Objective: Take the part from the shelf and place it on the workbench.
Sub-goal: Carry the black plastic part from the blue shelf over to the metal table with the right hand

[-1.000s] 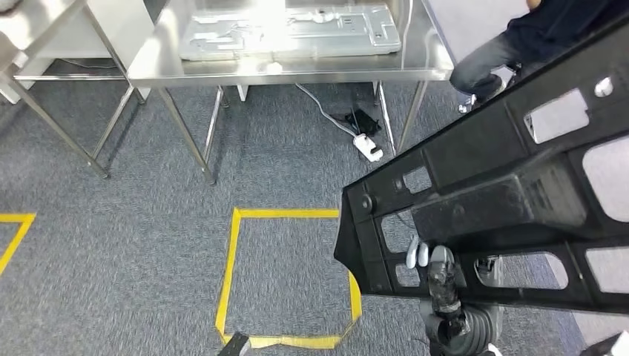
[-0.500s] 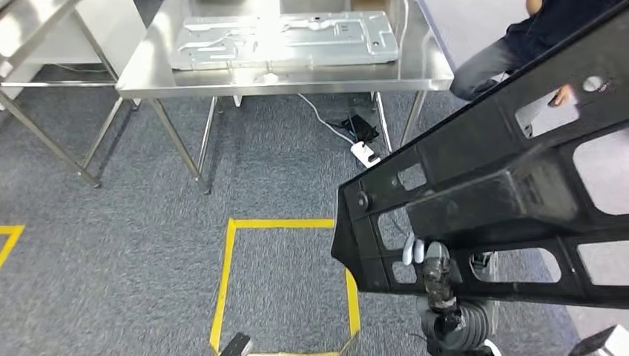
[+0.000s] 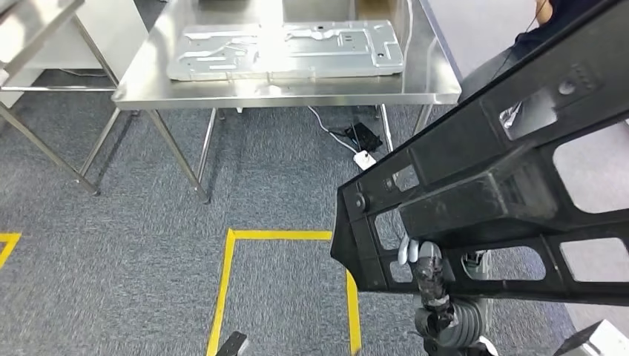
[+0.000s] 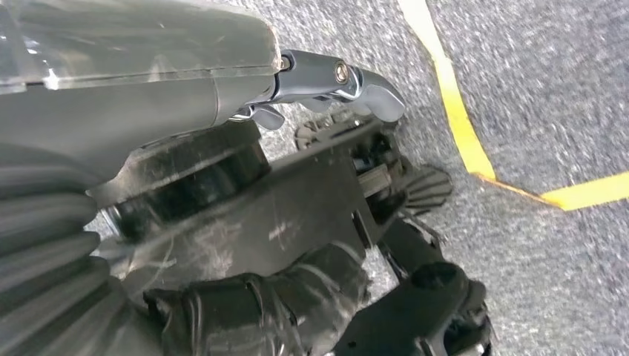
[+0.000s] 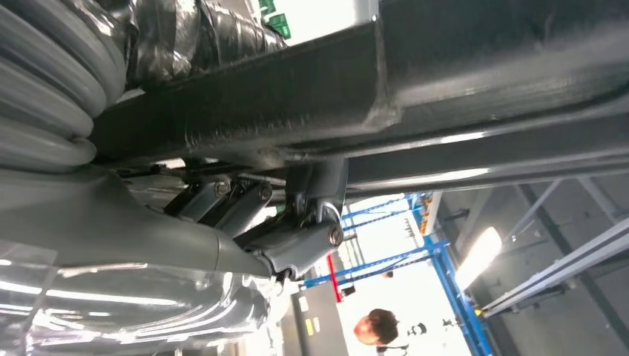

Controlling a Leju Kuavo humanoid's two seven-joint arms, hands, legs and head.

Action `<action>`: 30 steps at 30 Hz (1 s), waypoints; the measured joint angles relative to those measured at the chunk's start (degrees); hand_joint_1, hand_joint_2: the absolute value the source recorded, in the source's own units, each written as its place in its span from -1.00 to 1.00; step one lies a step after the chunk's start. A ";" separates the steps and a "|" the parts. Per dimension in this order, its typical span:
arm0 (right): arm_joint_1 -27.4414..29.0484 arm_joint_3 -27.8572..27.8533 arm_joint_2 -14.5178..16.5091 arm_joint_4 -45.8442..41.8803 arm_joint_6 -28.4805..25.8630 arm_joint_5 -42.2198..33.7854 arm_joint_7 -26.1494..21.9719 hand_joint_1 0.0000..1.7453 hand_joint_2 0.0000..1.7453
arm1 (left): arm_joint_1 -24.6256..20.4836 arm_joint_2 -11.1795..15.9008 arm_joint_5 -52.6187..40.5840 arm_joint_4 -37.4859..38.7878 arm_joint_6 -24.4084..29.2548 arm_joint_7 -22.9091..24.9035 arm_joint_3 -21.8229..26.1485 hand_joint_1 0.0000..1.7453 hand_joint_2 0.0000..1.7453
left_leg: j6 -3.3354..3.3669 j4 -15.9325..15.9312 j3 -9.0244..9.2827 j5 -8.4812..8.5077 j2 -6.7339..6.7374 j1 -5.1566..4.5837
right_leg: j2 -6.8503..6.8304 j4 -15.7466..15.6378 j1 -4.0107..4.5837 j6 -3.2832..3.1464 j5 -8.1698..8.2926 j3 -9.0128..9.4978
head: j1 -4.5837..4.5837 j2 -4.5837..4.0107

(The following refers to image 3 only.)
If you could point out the white and black box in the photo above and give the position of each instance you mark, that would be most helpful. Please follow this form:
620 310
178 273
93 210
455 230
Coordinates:
599 341

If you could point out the long black plastic part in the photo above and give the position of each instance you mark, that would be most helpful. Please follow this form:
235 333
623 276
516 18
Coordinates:
467 201

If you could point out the stainless steel workbench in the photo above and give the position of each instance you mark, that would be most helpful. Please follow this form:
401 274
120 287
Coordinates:
295 93

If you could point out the black power adapter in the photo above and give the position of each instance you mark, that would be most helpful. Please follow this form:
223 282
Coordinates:
363 137

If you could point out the person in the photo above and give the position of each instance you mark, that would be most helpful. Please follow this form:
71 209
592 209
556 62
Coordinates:
565 14

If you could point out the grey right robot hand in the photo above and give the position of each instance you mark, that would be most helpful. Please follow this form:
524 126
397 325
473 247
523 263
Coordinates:
430 280

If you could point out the stamped sheet metal panel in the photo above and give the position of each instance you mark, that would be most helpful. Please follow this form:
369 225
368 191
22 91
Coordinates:
295 49

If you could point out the white power strip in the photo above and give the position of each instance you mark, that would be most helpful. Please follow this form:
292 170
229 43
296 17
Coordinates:
364 160

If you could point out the steel frame side table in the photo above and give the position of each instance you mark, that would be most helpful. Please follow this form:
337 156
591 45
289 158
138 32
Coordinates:
44 88

